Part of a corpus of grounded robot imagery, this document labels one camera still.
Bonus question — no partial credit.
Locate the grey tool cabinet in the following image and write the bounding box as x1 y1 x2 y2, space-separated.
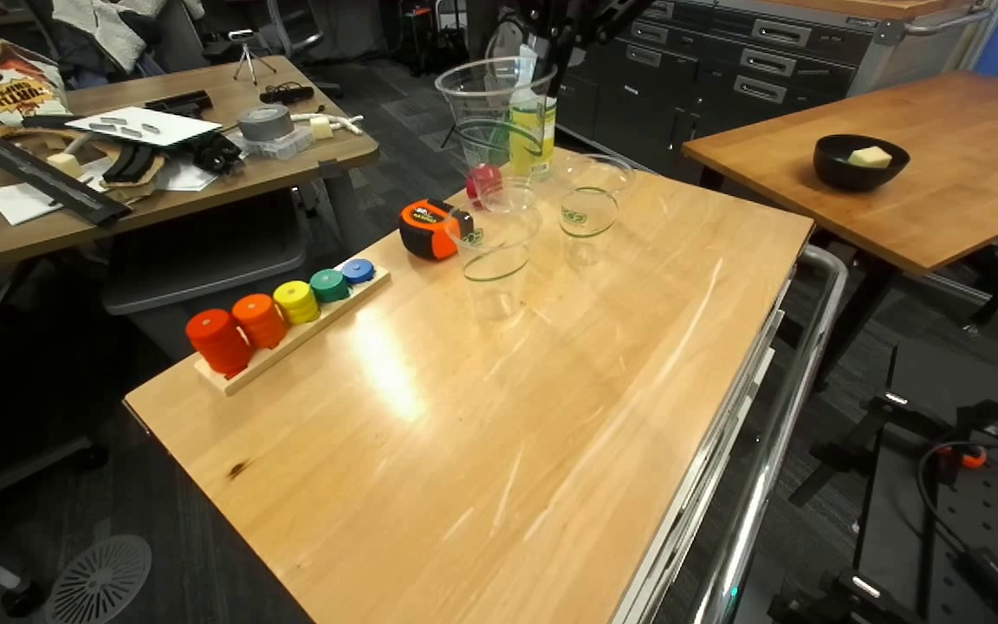
561 0 994 179

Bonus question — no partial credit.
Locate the green toy cylinder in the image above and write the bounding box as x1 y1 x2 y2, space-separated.
308 268 353 310

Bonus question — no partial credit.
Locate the black remote control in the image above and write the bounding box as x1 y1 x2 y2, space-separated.
257 80 318 106

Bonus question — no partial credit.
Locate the colourful snack bag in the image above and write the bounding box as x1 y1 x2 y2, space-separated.
0 34 78 138

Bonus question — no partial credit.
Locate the yellow piece in bowl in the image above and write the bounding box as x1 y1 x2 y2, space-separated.
842 141 897 173

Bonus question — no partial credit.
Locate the orange clamp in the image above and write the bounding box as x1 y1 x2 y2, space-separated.
934 439 994 480

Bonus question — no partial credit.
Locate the grey round container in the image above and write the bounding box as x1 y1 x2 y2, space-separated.
235 101 300 152

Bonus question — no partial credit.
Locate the small white paper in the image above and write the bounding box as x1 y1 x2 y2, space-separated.
0 179 67 228

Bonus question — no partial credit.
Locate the wooden side table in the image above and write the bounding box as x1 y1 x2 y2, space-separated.
684 68 998 340

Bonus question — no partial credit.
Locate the orange toy cylinder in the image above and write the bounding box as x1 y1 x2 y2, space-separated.
229 290 290 355

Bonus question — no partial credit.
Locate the grey office chair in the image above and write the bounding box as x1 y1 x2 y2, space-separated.
96 184 330 321

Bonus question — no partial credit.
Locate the clear plastic cup green line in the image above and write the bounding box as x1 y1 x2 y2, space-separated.
457 216 539 328
435 52 561 205
551 152 632 251

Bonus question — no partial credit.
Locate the black bowl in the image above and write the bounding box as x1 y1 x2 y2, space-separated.
811 133 914 194

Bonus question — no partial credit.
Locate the orange black tape measure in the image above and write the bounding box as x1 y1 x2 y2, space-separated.
395 198 477 268

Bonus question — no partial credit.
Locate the white paper sheet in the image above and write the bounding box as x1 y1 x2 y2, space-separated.
62 104 223 150

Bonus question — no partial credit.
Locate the black flat device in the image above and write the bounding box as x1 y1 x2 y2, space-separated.
146 86 216 121

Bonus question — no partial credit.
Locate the grey perforated disc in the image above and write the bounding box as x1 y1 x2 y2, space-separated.
41 531 160 624

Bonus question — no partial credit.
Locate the red toy cherry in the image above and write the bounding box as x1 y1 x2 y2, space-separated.
460 160 507 216

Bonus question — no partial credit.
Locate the yellow toy cylinder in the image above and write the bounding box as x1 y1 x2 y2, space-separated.
269 276 323 328

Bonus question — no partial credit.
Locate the small black box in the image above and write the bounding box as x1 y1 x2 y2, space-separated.
190 128 245 179

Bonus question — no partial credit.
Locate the red toy cylinder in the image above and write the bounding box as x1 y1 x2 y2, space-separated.
183 304 257 383

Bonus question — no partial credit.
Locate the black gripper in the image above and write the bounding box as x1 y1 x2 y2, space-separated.
539 0 643 101

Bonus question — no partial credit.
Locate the cluttered wooden desk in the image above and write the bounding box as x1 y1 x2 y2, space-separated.
0 49 384 280

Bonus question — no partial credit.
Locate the light jacket on chair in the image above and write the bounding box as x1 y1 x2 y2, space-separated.
26 0 208 76

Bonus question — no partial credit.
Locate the long black bar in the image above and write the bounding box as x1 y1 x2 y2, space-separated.
0 136 134 228

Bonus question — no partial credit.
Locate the blue toy cylinder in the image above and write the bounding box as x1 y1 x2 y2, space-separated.
335 258 382 290

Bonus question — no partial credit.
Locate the yellow label spray bottle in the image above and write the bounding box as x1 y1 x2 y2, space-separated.
498 6 561 179

